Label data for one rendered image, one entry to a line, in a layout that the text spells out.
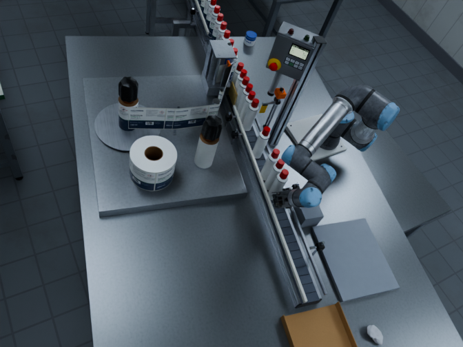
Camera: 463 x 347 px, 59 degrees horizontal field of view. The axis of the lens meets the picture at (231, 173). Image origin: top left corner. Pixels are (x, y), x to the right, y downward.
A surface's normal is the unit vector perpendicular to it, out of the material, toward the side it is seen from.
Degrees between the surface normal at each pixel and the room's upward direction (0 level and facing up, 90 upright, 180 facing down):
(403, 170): 0
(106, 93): 0
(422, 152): 0
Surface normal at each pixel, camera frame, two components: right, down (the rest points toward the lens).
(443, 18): -0.87, 0.26
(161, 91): 0.22, -0.57
